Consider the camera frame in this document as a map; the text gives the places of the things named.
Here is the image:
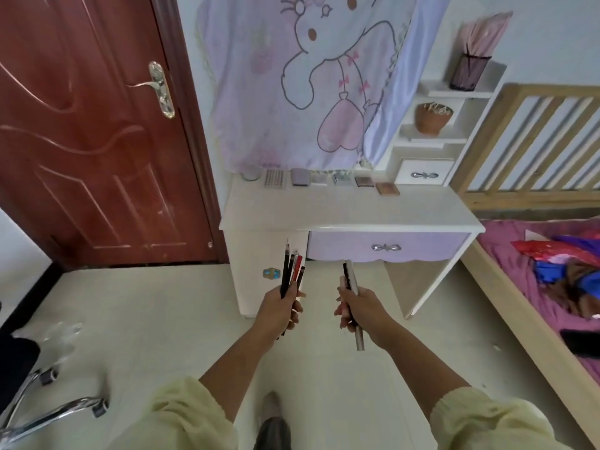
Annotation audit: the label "red lip pencil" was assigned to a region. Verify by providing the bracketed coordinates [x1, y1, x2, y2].
[292, 252, 307, 293]

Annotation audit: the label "bunch of pink sticks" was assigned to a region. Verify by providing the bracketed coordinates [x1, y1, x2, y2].
[464, 12, 514, 60]

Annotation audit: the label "terracotta pot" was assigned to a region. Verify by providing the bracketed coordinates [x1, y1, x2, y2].
[415, 102, 454, 137]

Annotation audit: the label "blue cloth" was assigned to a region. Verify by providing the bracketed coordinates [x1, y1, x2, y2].
[534, 260, 600, 296]

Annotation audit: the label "white table drawer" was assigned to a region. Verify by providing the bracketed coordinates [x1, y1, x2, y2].
[306, 229, 470, 263]

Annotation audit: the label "silver door handle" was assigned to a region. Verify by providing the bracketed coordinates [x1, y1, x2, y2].
[129, 61, 176, 120]

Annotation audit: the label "black flat item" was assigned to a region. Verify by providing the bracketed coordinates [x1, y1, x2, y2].
[562, 331, 600, 357]

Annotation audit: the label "metal chair leg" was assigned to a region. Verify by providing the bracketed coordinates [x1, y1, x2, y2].
[0, 365, 59, 429]
[7, 396, 110, 439]

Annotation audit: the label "wooden bed frame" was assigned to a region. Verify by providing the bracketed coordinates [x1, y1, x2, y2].
[450, 84, 600, 418]

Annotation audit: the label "brown fabric item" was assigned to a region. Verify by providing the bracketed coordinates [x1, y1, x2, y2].
[553, 271, 600, 319]

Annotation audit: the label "person's right hand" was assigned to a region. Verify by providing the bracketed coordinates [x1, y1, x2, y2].
[334, 286, 399, 351]

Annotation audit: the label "person's right forearm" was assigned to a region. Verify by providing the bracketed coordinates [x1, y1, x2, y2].
[375, 327, 573, 450]

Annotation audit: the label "small white bow-handle drawer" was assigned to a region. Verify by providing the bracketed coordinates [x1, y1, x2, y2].
[394, 159, 456, 186]

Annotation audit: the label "white table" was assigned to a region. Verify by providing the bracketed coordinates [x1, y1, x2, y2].
[218, 173, 486, 319]

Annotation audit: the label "person's left forearm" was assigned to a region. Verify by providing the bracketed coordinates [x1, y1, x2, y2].
[107, 327, 287, 450]

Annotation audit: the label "person's dark trousers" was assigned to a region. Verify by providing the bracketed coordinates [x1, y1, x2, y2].
[253, 391, 294, 450]

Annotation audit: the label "black mesh office chair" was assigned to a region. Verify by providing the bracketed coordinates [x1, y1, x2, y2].
[0, 332, 41, 413]

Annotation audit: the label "person's left hand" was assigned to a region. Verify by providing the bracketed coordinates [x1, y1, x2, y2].
[253, 284, 306, 343]

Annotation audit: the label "pink cartoon print cloth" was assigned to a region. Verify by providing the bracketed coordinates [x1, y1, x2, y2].
[195, 0, 451, 174]

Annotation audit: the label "red shiny packet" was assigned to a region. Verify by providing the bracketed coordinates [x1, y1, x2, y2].
[511, 237, 587, 268]

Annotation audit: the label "clear plastic bag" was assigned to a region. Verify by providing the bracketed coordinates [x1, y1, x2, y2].
[37, 321, 86, 366]

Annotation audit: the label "white shelf unit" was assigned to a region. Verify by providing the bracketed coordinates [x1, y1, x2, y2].
[375, 61, 508, 188]

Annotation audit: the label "long black pencil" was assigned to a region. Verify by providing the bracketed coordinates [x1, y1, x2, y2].
[280, 239, 292, 299]

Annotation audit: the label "reddish brown door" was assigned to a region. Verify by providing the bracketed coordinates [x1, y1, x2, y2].
[0, 0, 229, 270]

